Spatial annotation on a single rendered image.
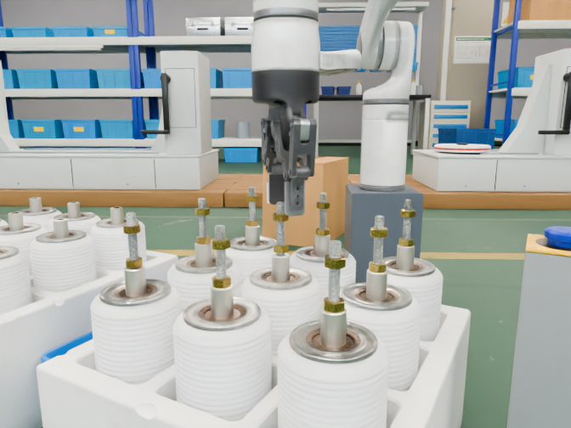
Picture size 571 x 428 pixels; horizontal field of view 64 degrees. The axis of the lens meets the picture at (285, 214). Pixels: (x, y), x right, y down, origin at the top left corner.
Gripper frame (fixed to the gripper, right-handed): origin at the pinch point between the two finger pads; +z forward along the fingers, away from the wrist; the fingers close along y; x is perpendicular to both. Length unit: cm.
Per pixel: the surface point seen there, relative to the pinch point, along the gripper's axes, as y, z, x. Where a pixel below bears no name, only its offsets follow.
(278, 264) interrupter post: 1.0, 7.7, -1.2
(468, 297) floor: -41, 36, 61
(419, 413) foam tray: 19.1, 16.7, 6.8
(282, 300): 4.7, 10.6, -1.8
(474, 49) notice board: -493, -94, 413
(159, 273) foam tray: -34.3, 19.5, -14.2
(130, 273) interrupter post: 0.9, 7.1, -17.7
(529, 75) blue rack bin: -352, -50, 373
